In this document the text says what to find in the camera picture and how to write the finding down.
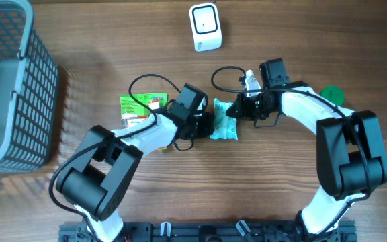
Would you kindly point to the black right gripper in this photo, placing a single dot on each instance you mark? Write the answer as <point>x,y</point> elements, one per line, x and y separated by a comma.
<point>244,113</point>

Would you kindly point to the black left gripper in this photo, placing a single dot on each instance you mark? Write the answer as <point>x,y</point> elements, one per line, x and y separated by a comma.
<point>208,118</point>

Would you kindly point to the pale green wipes packet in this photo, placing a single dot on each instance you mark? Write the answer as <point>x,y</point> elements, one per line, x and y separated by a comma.
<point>225,127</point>

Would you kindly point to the green snack bag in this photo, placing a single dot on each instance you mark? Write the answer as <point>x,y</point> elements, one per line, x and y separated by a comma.
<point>129,107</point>

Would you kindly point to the green lid spice jar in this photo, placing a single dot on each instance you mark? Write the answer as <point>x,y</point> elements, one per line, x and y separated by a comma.
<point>333,94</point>

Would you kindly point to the red tube packet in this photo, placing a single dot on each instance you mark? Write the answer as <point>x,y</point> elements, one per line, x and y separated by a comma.
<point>154,104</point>

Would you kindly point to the white red tissue packet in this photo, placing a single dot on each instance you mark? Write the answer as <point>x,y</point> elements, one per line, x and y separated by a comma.
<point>129,122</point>

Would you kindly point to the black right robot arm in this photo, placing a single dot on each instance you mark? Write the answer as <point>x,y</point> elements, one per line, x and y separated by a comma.
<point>351,160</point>

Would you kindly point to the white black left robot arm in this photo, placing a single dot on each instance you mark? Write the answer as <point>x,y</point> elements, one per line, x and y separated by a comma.
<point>96,178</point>

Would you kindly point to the white barcode scanner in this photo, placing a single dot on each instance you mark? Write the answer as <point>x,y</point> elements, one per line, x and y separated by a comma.
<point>205,26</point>

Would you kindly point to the grey plastic basket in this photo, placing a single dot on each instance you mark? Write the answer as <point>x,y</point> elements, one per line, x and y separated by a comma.
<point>29,84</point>

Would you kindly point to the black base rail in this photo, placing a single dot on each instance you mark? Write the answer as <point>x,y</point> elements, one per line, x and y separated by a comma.
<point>272,230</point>

